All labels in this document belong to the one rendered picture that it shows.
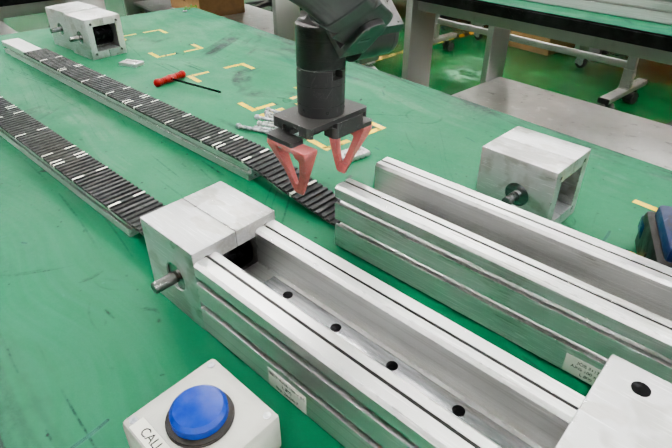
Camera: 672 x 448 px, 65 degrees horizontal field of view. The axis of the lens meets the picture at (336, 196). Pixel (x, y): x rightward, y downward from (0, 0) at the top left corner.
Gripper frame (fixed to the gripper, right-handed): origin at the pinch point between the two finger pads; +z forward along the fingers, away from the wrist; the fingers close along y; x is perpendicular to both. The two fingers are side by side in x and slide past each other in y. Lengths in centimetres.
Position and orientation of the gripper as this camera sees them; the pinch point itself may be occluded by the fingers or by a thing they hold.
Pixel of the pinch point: (321, 176)
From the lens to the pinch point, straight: 68.1
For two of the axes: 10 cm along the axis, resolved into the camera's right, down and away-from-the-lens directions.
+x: -7.3, -3.6, 5.8
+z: -0.1, 8.6, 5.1
